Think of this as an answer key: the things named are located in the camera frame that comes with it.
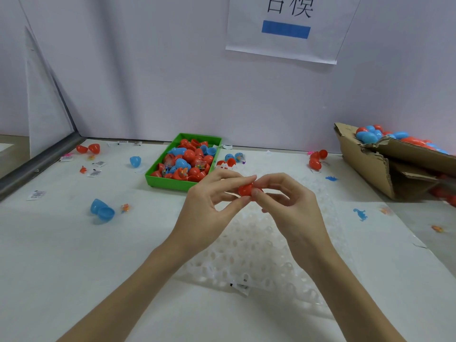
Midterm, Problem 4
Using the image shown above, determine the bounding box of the person's right forearm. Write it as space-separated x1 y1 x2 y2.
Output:
303 249 407 342

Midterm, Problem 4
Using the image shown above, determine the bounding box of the clear plastic egg tray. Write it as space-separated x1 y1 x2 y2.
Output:
178 167 357 311

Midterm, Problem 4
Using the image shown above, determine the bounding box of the green plastic tray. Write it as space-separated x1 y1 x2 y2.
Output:
145 133 223 193

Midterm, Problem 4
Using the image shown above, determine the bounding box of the cardboard box of capsules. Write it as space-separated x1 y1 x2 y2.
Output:
334 122 456 201

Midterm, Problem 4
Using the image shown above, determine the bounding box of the clear triangular panel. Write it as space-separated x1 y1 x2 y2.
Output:
25 28 76 157

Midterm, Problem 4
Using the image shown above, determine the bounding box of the person's right hand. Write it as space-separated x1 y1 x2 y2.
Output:
249 173 336 275

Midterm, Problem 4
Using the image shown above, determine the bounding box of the small capsule cluster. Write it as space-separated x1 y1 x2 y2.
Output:
217 151 247 169

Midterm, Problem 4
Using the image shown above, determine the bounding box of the white paper sign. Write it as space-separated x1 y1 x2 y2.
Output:
226 0 363 66

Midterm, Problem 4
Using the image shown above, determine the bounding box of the pile of finished eggs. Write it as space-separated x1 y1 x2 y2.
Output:
355 124 456 155

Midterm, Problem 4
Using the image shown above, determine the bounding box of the person's left forearm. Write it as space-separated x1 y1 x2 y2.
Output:
57 242 190 342

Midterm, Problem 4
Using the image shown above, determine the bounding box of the person's left hand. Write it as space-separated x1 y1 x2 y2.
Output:
165 169 257 264

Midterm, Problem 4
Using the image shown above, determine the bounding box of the grey metal rail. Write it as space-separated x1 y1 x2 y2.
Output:
0 132 85 198

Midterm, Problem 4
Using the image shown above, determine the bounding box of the blue egg shell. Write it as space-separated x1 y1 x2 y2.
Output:
90 199 116 223

